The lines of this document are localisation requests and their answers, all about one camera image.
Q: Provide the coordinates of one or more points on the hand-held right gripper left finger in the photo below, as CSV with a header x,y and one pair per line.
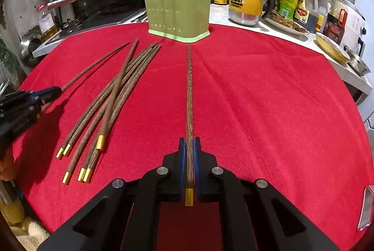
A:
x,y
182,169

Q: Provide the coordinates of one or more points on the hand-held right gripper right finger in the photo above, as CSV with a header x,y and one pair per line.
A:
x,y
197,169

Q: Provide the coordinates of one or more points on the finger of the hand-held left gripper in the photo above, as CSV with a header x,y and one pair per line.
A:
x,y
40,109
48,93

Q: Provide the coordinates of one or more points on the gold-capped wooden chopstick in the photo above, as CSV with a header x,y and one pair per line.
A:
x,y
93,66
190,122

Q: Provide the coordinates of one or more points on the pile of brown chopsticks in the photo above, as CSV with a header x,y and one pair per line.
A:
x,y
117,93

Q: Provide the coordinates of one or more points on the green plastic utensil holder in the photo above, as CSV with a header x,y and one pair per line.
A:
x,y
181,11

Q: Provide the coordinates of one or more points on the person's left hand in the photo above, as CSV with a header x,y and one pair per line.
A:
x,y
5,165

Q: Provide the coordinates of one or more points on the cooking oil bottle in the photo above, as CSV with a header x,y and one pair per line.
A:
x,y
48,26

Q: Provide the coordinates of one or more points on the gas stove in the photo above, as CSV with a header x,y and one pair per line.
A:
x,y
87,24

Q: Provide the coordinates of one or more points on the red tablecloth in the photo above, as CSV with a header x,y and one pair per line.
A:
x,y
263,108

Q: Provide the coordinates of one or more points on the yellow container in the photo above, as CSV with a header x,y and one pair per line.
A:
x,y
11,210

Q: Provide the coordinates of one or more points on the beige towel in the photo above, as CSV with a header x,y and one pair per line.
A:
x,y
32,235

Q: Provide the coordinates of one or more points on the plate of food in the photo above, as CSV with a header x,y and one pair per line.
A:
x,y
287,24

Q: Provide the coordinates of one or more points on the yellow steel mug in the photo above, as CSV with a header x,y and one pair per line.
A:
x,y
244,3

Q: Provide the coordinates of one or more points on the shiny metal object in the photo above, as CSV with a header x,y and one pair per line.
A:
x,y
366,207

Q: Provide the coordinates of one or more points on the yellow rimmed bowl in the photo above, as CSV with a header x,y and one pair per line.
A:
x,y
333,49

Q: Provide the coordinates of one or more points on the dark liquid jug red label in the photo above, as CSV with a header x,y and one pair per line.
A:
x,y
302,13

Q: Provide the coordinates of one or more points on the steel bowl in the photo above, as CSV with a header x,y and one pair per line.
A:
x,y
361,64

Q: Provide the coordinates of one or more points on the white plastic jug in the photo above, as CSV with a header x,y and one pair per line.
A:
x,y
323,17

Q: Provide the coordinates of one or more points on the white kitchen appliance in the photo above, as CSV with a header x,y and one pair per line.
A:
x,y
355,23

